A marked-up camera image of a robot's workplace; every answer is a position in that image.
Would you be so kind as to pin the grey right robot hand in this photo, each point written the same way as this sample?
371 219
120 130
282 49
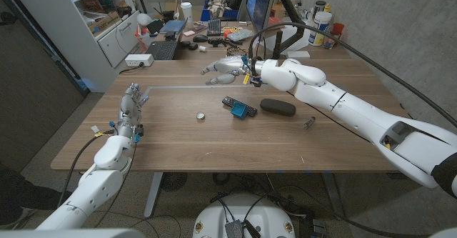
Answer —
230 65

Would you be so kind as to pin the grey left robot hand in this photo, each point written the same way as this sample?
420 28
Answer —
129 113

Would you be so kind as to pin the silver bottle cap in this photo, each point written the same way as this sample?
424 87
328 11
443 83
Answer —
200 116

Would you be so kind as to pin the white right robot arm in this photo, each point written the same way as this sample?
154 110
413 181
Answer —
357 109

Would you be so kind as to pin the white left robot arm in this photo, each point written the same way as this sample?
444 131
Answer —
103 181

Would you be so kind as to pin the black TV remote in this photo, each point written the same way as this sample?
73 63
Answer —
228 101

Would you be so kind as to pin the black glasses case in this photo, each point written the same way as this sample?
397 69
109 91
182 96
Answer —
277 107

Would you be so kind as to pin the wooden back desk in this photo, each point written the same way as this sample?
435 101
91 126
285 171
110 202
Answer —
214 54

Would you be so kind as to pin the small white cylinder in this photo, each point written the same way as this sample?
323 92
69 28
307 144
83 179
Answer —
203 48

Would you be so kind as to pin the black computer mouse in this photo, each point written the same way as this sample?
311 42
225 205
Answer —
200 38

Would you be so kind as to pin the small black keyboard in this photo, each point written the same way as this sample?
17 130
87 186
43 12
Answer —
213 27

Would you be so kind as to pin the blue storage bin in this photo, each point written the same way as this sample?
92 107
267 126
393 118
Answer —
228 15

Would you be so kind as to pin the white power strip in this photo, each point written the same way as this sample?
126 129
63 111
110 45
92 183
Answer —
139 60

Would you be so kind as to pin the white tall cup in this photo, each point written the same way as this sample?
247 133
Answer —
186 14

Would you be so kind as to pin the flat white box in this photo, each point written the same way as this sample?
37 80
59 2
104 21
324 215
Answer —
298 54

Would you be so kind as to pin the dark laptop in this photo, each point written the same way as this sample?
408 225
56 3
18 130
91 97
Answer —
173 26

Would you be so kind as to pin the black computer monitor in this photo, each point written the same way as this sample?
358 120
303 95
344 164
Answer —
258 2

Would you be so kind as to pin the large black keyboard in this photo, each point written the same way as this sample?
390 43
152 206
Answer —
162 49

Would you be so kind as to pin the black floor fan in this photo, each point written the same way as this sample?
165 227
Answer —
174 181

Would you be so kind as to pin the grey table leg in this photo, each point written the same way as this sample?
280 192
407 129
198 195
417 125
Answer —
153 195
332 195

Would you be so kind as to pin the white wipes canister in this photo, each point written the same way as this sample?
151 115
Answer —
319 30

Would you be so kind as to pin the white shelf cabinet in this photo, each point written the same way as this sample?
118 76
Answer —
64 34

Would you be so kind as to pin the clear glass jar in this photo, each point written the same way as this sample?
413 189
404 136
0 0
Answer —
330 42

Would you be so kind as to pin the red cup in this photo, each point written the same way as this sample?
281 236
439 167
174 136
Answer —
338 28

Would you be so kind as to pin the white robot torso base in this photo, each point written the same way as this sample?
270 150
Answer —
243 218

